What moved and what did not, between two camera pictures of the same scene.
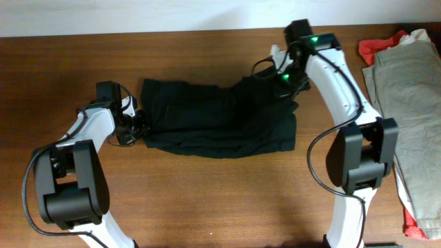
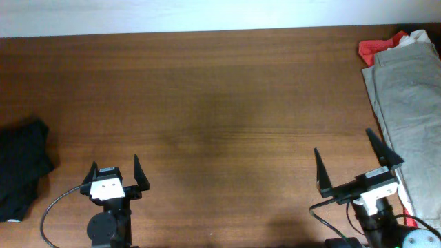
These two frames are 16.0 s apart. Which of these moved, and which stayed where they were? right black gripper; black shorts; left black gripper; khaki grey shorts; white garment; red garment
Moved: left black gripper; right black gripper; black shorts
Stayed: white garment; khaki grey shorts; red garment
